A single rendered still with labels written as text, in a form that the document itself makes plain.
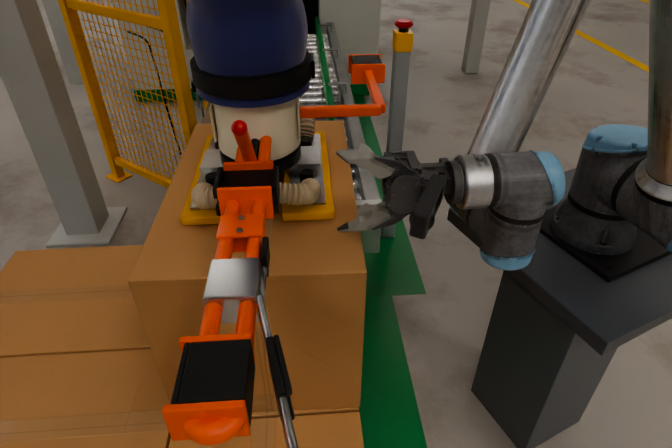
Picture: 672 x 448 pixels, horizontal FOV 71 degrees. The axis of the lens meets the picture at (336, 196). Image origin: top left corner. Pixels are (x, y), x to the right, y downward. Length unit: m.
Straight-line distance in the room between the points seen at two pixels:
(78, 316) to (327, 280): 0.81
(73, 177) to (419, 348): 1.71
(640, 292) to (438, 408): 0.83
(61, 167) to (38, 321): 1.12
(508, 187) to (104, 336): 1.03
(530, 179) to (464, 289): 1.42
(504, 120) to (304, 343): 0.55
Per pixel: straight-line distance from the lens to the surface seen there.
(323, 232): 0.89
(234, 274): 0.60
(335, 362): 0.99
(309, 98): 2.47
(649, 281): 1.28
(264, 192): 0.72
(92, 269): 1.57
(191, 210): 0.94
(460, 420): 1.79
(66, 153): 2.42
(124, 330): 1.36
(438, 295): 2.12
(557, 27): 0.88
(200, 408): 0.48
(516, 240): 0.86
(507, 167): 0.79
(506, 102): 0.90
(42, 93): 2.32
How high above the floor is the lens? 1.50
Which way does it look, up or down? 34 degrees down
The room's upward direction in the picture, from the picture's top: straight up
